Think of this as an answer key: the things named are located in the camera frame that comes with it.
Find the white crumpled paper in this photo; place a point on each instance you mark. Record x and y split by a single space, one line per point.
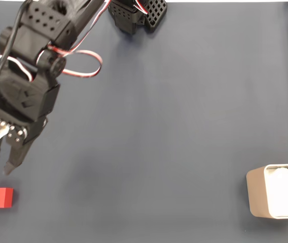
282 192

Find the beige rounded box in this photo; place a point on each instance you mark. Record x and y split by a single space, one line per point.
256 192

